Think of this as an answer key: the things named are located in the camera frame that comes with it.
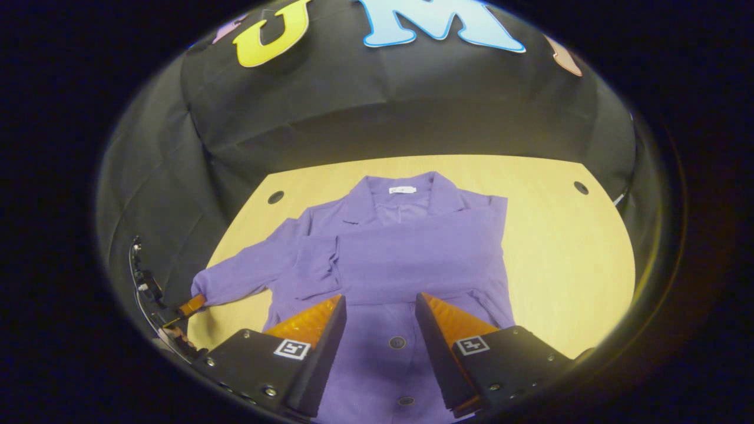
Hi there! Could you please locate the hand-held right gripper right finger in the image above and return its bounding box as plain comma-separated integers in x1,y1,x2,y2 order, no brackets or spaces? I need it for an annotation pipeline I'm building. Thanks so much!
415,293,577,418

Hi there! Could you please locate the purple buttoned shirt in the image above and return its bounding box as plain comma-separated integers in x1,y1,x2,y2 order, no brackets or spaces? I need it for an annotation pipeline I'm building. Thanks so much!
191,171,516,424

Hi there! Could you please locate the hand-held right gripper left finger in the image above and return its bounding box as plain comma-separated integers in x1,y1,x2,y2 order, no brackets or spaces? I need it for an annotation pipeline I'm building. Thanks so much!
194,294,347,418

